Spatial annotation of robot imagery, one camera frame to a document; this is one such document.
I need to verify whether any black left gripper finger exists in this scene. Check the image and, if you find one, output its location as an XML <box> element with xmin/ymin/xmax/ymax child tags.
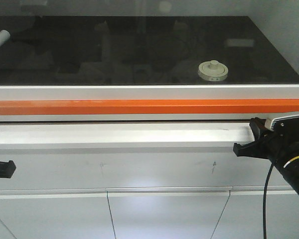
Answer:
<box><xmin>0</xmin><ymin>160</ymin><xmax>16</xmax><ymax>178</ymax></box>

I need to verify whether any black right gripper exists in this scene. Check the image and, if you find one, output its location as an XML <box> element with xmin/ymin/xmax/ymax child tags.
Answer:
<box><xmin>233</xmin><ymin>117</ymin><xmax>299</xmax><ymax>172</ymax></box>

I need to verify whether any glass jar with beige lid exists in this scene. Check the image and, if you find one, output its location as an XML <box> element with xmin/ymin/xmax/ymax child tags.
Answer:
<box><xmin>198</xmin><ymin>60</ymin><xmax>229</xmax><ymax>82</ymax></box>

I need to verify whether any fume hood sash orange handle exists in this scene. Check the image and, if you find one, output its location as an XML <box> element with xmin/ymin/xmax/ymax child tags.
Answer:
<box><xmin>0</xmin><ymin>15</ymin><xmax>299</xmax><ymax>122</ymax></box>

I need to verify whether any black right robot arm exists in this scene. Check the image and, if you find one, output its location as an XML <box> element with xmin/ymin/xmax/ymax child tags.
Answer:
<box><xmin>233</xmin><ymin>116</ymin><xmax>299</xmax><ymax>195</ymax></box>

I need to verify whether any white base cabinet with doors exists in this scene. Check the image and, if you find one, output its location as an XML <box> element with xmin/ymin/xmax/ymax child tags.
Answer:
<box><xmin>0</xmin><ymin>121</ymin><xmax>299</xmax><ymax>239</ymax></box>

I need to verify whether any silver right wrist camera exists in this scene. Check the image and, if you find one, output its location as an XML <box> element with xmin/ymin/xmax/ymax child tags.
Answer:
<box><xmin>265</xmin><ymin>112</ymin><xmax>299</xmax><ymax>131</ymax></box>

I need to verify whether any black right camera cable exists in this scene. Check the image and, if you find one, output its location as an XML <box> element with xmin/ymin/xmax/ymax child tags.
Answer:
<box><xmin>262</xmin><ymin>141</ymin><xmax>299</xmax><ymax>239</ymax></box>

